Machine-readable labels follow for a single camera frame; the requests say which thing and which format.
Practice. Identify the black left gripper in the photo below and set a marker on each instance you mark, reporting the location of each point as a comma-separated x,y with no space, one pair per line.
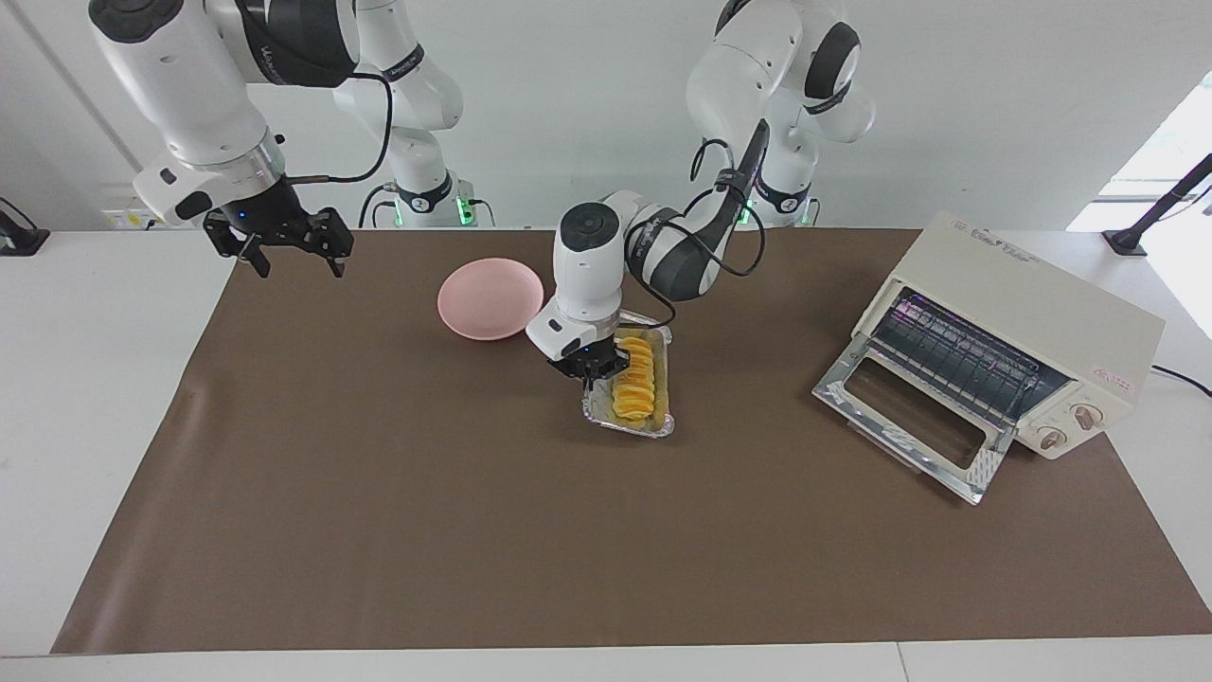
592,362

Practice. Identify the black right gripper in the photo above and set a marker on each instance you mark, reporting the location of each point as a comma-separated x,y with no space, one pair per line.
270,218

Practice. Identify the golden sliced bread loaf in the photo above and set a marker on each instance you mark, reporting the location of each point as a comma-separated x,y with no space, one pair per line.
632,384

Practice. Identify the aluminium foil tray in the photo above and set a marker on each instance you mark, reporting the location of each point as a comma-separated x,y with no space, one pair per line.
663,379

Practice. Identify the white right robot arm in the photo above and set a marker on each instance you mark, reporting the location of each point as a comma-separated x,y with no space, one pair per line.
189,85

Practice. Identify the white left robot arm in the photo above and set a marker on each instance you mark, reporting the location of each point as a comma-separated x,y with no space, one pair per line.
587,275

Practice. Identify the glass oven door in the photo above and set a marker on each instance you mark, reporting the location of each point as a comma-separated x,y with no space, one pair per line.
947,464

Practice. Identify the metal oven rack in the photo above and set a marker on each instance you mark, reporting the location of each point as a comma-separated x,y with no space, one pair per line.
975,360

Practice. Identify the cream toaster oven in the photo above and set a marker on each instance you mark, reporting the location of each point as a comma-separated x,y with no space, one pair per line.
1032,284

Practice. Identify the beige oven knob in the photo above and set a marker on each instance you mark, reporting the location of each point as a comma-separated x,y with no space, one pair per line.
1087,417
1053,439

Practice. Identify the pink round plate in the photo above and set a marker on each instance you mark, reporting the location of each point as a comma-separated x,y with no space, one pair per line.
483,298

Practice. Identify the brown table mat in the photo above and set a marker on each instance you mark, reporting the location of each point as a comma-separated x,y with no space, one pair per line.
568,521

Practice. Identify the black slanted stand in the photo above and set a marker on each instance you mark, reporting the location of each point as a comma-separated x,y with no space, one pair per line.
1160,204

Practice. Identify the white wall socket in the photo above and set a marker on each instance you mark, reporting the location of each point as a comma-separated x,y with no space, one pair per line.
123,213

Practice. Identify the black clamp mount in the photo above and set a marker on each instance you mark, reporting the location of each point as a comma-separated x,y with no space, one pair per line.
19,237

